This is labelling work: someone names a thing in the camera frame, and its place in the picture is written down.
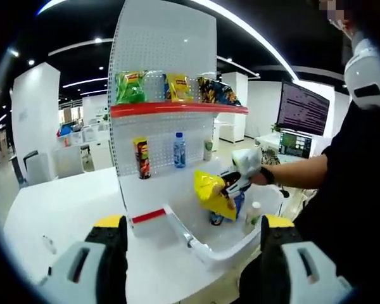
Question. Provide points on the green plant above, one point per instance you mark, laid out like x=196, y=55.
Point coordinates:
x=275, y=128

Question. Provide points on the blue-cap water bottle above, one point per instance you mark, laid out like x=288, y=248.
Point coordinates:
x=180, y=150
x=239, y=206

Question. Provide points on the laptop screen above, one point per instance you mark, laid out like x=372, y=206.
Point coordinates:
x=294, y=142

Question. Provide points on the clear storage boxes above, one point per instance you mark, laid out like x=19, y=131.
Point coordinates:
x=82, y=134

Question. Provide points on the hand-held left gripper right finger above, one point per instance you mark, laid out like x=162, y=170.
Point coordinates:
x=272, y=253

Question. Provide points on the computer monitor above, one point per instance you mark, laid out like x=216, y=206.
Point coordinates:
x=304, y=107

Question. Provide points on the dark blue snack bag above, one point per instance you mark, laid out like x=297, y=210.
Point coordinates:
x=229, y=95

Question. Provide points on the white shopping basket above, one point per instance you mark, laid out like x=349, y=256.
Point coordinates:
x=228, y=251

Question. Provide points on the white worn device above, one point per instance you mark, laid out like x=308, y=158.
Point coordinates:
x=364, y=73

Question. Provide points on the person's right hand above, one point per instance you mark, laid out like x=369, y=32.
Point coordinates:
x=257, y=179

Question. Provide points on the white snack and drink counter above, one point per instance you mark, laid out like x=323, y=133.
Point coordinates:
x=164, y=41

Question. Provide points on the person's black clothing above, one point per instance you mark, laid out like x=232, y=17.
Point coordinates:
x=351, y=206

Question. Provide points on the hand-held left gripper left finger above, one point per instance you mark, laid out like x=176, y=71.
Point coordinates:
x=109, y=253

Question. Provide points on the beige bottle green label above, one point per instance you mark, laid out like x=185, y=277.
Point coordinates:
x=252, y=218
x=208, y=149

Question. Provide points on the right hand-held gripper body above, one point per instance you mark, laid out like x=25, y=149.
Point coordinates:
x=248, y=161

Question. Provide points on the red chips can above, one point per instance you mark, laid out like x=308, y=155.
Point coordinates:
x=142, y=158

